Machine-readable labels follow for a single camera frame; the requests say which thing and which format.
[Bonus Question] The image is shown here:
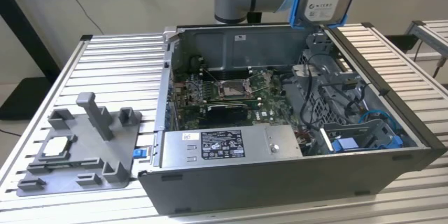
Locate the hard disk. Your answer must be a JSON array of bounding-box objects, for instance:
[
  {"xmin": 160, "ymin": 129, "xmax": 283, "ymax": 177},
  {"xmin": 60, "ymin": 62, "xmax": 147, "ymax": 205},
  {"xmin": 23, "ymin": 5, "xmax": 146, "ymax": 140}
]
[{"xmin": 288, "ymin": 0, "xmax": 363, "ymax": 29}]

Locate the black RAM slot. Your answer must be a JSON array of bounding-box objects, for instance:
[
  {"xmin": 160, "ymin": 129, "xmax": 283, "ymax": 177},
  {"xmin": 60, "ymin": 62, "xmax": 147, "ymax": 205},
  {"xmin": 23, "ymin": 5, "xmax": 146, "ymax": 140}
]
[
  {"xmin": 202, "ymin": 98, "xmax": 263, "ymax": 106},
  {"xmin": 200, "ymin": 65, "xmax": 254, "ymax": 78}
]

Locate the grey plastic parts rack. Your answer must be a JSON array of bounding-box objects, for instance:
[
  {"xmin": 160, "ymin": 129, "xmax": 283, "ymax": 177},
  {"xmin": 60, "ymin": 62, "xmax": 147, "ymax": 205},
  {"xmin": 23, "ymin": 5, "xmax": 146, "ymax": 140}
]
[{"xmin": 16, "ymin": 91, "xmax": 144, "ymax": 198}]

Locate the thin metal locking lever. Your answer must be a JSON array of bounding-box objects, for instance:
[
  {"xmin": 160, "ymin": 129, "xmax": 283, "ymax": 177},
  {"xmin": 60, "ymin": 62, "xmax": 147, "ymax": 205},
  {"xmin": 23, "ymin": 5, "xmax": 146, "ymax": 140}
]
[{"xmin": 204, "ymin": 68, "xmax": 222, "ymax": 82}]

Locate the blue carrier inside disk bay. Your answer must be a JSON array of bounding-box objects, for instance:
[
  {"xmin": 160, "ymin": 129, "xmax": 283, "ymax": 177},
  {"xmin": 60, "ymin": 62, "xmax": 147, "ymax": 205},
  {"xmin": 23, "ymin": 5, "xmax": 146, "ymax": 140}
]
[{"xmin": 331, "ymin": 137, "xmax": 359, "ymax": 154}]

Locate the silver CPU chip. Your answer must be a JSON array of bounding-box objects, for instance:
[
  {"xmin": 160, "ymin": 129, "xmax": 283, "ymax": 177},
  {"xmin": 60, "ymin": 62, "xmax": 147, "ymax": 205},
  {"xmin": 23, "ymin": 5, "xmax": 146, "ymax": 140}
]
[{"xmin": 40, "ymin": 137, "xmax": 72, "ymax": 157}]

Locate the silver power supply unit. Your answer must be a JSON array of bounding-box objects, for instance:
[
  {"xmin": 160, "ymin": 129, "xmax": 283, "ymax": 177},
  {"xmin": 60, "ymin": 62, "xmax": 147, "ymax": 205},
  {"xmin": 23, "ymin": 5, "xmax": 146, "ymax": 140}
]
[{"xmin": 162, "ymin": 125, "xmax": 304, "ymax": 168}]

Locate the black box behind table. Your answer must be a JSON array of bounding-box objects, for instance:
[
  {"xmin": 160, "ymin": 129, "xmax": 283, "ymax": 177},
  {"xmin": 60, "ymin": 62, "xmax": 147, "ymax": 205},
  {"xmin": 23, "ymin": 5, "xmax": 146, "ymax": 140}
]
[{"xmin": 384, "ymin": 35, "xmax": 420, "ymax": 55}]

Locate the green motherboard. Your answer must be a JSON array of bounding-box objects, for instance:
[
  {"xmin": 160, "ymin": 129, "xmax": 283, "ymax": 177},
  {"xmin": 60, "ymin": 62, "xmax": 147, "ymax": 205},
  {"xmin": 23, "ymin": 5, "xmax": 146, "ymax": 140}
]
[{"xmin": 171, "ymin": 68, "xmax": 303, "ymax": 133}]

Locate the light blue data wire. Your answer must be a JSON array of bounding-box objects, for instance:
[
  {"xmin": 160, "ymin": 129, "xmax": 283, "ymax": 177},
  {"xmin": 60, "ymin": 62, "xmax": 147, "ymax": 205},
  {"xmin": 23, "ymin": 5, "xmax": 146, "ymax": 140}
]
[{"xmin": 360, "ymin": 108, "xmax": 391, "ymax": 131}]

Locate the thin black wall wire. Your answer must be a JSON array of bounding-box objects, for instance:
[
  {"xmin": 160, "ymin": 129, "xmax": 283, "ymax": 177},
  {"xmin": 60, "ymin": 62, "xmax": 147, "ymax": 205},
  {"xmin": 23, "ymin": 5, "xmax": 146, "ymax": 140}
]
[{"xmin": 54, "ymin": 0, "xmax": 106, "ymax": 35}]

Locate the metal socket cover frame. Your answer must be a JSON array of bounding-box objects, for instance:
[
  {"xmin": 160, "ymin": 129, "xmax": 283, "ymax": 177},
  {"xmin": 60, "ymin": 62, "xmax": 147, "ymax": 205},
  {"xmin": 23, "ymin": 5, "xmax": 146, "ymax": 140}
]
[{"xmin": 244, "ymin": 71, "xmax": 274, "ymax": 91}]

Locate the grey metal disk bay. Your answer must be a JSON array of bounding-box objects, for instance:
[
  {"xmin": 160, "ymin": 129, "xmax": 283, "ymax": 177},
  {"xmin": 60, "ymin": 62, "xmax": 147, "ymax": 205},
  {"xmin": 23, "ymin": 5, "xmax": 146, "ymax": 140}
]
[{"xmin": 315, "ymin": 118, "xmax": 420, "ymax": 156}]

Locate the CPU socket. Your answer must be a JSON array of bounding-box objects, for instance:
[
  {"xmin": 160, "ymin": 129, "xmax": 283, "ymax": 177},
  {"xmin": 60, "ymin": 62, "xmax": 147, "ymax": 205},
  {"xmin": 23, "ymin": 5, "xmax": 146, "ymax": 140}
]
[{"xmin": 218, "ymin": 79, "xmax": 251, "ymax": 101}]

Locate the black stand with base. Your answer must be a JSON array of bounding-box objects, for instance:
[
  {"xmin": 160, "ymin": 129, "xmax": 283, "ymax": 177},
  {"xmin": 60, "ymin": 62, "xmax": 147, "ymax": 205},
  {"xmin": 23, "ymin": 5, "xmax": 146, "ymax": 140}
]
[{"xmin": 0, "ymin": 0, "xmax": 63, "ymax": 121}]

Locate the aluminium slat side table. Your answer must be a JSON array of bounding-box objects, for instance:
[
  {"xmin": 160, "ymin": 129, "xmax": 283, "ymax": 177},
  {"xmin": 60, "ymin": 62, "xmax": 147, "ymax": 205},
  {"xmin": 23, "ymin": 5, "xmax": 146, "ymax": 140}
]
[{"xmin": 404, "ymin": 20, "xmax": 448, "ymax": 60}]

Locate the long black power wire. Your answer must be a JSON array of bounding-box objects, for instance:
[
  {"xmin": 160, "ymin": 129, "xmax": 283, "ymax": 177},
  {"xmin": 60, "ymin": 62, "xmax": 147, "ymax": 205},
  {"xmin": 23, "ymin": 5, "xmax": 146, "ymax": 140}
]
[{"xmin": 300, "ymin": 53, "xmax": 328, "ymax": 130}]

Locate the grey perforated drive cage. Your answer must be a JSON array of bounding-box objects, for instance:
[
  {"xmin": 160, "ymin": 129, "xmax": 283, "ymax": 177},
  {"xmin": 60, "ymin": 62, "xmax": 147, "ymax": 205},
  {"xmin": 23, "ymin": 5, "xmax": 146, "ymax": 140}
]
[{"xmin": 290, "ymin": 34, "xmax": 372, "ymax": 128}]

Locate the dark grey open PC case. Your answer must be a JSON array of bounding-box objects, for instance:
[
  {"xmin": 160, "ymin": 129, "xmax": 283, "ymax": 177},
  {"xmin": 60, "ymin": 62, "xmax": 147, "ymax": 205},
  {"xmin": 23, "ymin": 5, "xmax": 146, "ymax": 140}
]
[{"xmin": 138, "ymin": 20, "xmax": 448, "ymax": 218}]

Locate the black graphics card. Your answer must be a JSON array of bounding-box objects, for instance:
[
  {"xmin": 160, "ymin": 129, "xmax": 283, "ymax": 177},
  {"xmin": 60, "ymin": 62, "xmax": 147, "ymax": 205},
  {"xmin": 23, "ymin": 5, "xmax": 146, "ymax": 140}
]
[{"xmin": 204, "ymin": 103, "xmax": 251, "ymax": 125}]

